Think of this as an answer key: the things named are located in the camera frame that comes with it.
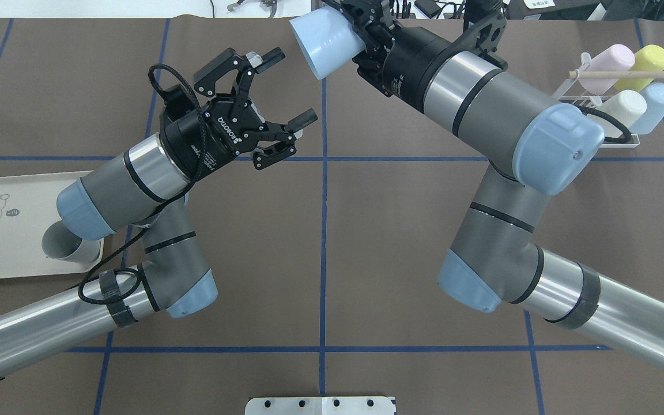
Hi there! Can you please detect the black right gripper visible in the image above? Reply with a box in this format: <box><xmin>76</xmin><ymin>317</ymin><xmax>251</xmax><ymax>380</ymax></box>
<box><xmin>325</xmin><ymin>1</ymin><xmax>508</xmax><ymax>111</ymax></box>

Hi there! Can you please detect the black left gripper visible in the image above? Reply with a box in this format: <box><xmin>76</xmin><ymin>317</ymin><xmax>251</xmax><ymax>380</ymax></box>
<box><xmin>159</xmin><ymin>47</ymin><xmax>318</xmax><ymax>178</ymax></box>

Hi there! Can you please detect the pink cup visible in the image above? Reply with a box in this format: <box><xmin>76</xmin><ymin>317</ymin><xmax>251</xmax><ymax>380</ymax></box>
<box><xmin>579</xmin><ymin>44</ymin><xmax>635</xmax><ymax>95</ymax></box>

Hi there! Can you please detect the white cup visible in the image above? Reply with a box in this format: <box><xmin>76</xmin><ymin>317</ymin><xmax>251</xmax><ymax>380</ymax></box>
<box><xmin>597</xmin><ymin>90</ymin><xmax>647</xmax><ymax>129</ymax></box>

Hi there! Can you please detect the yellow cup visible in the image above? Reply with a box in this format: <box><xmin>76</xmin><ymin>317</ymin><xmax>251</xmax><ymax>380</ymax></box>
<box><xmin>614</xmin><ymin>44</ymin><xmax>664</xmax><ymax>92</ymax></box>

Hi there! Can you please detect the light blue cup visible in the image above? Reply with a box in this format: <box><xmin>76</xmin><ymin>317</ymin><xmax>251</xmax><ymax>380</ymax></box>
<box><xmin>629</xmin><ymin>82</ymin><xmax>664</xmax><ymax>135</ymax></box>

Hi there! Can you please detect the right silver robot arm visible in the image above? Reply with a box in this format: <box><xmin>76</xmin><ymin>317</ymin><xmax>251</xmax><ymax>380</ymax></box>
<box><xmin>325</xmin><ymin>1</ymin><xmax>664</xmax><ymax>371</ymax></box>

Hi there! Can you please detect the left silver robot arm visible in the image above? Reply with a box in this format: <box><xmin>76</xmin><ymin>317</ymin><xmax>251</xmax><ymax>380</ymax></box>
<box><xmin>0</xmin><ymin>47</ymin><xmax>317</xmax><ymax>381</ymax></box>

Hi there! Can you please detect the grey cup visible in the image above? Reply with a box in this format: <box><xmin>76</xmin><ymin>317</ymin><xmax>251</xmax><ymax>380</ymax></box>
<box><xmin>40</xmin><ymin>221</ymin><xmax>102</xmax><ymax>263</ymax></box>

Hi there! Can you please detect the cream serving tray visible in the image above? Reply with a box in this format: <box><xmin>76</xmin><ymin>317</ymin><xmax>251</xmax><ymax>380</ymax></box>
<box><xmin>0</xmin><ymin>171</ymin><xmax>104</xmax><ymax>279</ymax></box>

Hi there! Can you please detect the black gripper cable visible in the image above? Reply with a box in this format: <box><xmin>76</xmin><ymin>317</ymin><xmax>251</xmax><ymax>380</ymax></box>
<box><xmin>77</xmin><ymin>63</ymin><xmax>209</xmax><ymax>306</ymax></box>

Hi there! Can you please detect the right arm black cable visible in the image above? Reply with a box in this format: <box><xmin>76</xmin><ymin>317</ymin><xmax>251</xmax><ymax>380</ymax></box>
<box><xmin>574</xmin><ymin>104</ymin><xmax>633</xmax><ymax>145</ymax></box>

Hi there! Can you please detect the white wire cup rack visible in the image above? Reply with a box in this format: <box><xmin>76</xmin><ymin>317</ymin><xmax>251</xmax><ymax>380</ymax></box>
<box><xmin>553</xmin><ymin>52</ymin><xmax>664</xmax><ymax>149</ymax></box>

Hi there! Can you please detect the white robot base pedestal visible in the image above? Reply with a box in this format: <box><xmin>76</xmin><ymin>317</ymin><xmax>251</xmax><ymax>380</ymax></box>
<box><xmin>244</xmin><ymin>396</ymin><xmax>397</xmax><ymax>414</ymax></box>

